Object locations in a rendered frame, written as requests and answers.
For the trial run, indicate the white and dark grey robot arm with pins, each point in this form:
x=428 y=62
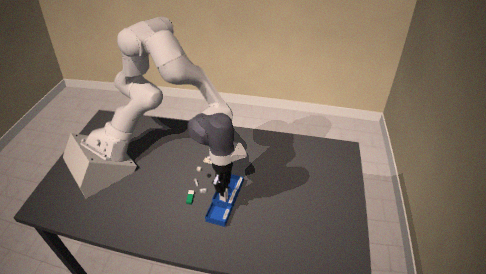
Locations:
x=152 y=36

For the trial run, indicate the green and white eraser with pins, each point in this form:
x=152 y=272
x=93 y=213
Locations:
x=190 y=197

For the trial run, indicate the blue rack of three labelled bins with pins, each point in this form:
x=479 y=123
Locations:
x=218 y=207

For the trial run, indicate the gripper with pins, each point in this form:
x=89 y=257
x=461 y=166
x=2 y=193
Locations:
x=225 y=179

